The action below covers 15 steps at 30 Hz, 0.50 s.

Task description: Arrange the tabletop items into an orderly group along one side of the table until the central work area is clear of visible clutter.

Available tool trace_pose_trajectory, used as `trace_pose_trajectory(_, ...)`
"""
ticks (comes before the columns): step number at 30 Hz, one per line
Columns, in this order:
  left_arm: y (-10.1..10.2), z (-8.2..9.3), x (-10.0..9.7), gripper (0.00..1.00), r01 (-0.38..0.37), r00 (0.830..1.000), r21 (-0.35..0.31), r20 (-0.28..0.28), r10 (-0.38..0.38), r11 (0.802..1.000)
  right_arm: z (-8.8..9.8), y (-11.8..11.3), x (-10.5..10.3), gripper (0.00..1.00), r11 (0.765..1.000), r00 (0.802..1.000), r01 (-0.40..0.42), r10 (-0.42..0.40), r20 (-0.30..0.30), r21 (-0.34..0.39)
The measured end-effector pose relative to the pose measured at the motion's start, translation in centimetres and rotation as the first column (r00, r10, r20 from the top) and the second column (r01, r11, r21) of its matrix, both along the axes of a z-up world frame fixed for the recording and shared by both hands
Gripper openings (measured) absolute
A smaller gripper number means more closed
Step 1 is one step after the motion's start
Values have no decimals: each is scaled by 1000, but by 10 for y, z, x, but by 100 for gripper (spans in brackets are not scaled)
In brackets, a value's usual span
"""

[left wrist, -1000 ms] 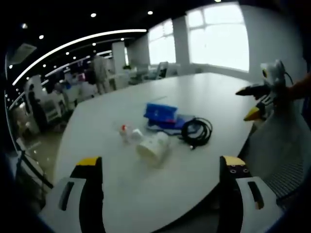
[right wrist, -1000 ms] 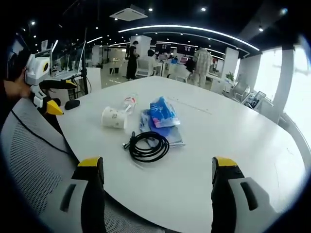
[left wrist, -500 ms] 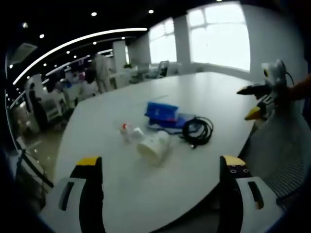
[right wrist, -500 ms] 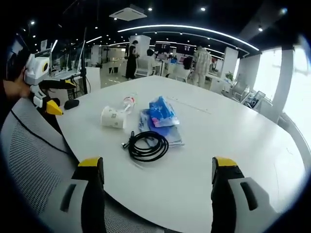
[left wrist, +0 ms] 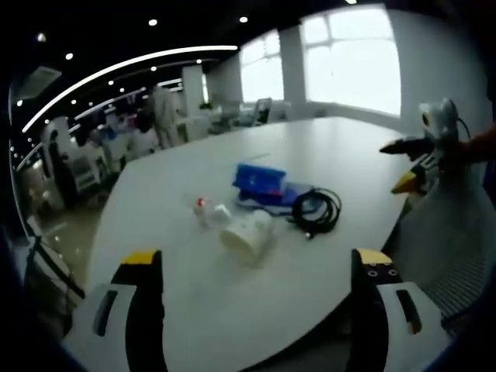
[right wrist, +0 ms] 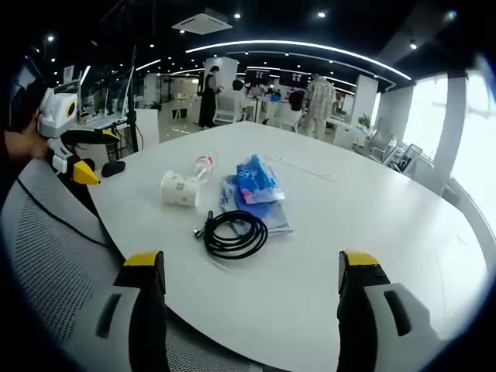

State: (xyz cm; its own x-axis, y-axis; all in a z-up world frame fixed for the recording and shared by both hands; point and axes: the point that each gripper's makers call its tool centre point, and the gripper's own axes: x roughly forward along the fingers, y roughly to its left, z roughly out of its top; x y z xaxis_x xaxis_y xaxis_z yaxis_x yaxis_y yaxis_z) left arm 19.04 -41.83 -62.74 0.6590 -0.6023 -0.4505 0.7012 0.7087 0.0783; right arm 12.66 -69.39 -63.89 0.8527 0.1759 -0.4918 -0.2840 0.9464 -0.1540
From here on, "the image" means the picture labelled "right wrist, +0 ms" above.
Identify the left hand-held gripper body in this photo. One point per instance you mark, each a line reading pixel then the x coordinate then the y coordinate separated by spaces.
pixel 54 112

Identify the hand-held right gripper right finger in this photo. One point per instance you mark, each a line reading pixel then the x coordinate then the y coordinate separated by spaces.
pixel 360 310

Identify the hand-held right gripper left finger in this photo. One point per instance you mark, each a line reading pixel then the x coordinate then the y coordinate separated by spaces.
pixel 149 310

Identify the small black oval object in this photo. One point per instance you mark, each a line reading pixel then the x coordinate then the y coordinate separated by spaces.
pixel 113 169

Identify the white paper cup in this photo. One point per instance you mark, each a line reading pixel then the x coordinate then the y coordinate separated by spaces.
pixel 179 190

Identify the clear plastic bottle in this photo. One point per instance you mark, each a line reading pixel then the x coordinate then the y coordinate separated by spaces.
pixel 205 164

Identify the blue patterned bag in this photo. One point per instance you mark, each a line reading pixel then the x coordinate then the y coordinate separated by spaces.
pixel 277 219

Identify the blue tissue packet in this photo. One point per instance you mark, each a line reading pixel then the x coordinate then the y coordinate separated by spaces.
pixel 257 180

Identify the person's left hand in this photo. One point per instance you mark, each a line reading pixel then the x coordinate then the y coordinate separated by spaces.
pixel 23 144

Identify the white office desk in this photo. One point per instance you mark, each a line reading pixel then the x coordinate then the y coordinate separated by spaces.
pixel 102 121

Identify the black stand pole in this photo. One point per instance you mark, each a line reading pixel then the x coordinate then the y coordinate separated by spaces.
pixel 134 116

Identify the grey mesh office chair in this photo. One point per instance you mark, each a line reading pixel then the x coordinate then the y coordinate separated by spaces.
pixel 54 255

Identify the white table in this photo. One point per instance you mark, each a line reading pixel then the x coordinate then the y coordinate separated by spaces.
pixel 310 217

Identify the white office chair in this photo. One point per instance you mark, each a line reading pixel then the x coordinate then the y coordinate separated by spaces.
pixel 226 108
pixel 287 118

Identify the ceiling air vent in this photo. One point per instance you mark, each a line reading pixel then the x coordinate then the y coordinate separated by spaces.
pixel 202 22

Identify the potted green plant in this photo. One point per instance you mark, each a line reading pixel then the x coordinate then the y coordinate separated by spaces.
pixel 365 121

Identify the curved ceiling light strip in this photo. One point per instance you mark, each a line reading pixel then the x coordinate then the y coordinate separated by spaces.
pixel 310 45

